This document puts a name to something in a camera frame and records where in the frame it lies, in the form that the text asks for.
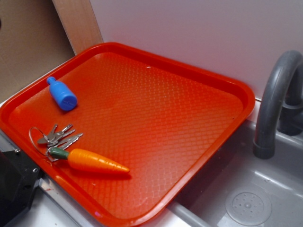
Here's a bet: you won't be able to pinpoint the silver keys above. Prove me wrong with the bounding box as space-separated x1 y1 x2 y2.
28 124 83 162

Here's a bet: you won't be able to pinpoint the blue toy bottle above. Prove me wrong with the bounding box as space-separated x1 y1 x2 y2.
46 77 78 111

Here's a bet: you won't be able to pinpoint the light wooden board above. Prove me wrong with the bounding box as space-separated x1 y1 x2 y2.
53 0 103 54

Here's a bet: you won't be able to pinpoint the grey toy faucet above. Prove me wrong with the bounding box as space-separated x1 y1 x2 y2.
253 50 303 159

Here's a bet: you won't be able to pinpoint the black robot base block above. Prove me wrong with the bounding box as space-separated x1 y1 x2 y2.
0 150 42 227

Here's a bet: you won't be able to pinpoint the orange plastic tray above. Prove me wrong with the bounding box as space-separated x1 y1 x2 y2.
0 43 255 227

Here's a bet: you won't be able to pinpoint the grey toy sink basin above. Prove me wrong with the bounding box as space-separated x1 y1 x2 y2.
169 121 303 227

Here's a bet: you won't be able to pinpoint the orange toy carrot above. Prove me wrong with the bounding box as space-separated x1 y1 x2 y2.
49 148 130 174

